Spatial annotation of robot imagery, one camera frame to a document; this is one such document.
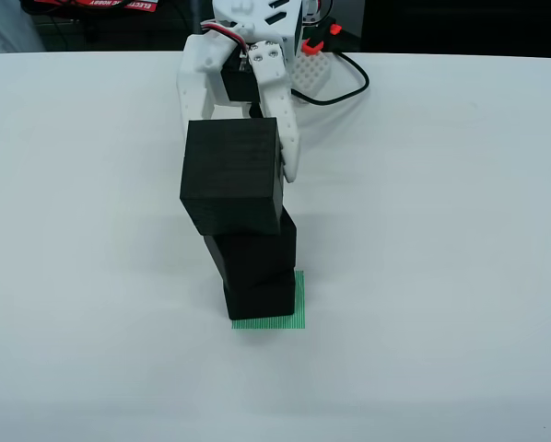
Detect black cube with white scuff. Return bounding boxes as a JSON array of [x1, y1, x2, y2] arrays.
[[203, 214, 299, 293]]

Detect red printed label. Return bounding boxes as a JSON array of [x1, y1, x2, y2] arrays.
[[79, 0, 159, 13]]

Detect white fabric sheet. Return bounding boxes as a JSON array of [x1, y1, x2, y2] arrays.
[[0, 0, 44, 54]]

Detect green striped square marker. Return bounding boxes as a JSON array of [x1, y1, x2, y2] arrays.
[[230, 269, 307, 332]]

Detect black clamp with orange tips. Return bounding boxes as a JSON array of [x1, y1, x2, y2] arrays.
[[300, 16, 365, 54]]

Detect red white black servo cable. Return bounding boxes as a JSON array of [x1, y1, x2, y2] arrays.
[[200, 22, 252, 54]]

